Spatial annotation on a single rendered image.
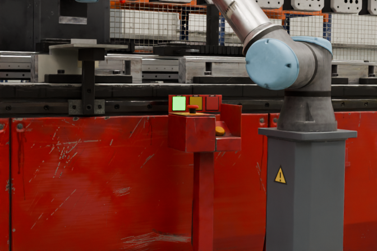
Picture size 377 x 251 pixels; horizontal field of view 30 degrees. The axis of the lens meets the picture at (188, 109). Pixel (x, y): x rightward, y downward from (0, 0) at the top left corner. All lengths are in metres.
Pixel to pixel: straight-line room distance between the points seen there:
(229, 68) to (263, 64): 1.08
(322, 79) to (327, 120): 0.10
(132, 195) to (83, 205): 0.17
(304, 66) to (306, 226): 0.39
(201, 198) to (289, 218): 0.64
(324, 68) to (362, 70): 1.35
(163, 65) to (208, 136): 0.67
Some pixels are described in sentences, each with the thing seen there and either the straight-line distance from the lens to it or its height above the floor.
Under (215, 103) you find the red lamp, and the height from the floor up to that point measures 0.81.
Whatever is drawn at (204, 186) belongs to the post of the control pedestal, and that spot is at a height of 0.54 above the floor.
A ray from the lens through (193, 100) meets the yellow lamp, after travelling 2.41.
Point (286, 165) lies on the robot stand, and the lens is 1.75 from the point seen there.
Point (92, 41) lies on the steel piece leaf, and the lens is 2.36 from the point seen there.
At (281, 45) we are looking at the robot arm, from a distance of 1.62.
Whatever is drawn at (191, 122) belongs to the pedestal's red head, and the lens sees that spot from 2.24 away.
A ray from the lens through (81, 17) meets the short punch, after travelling 2.48.
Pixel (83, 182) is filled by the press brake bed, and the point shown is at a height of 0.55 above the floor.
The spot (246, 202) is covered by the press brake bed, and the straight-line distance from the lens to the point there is 2.65.
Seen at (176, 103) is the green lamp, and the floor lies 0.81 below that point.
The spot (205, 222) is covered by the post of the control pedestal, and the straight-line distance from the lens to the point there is 2.37.
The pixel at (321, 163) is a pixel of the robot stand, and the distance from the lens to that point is 1.74.
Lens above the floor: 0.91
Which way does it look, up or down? 3 degrees down
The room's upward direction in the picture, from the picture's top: 1 degrees clockwise
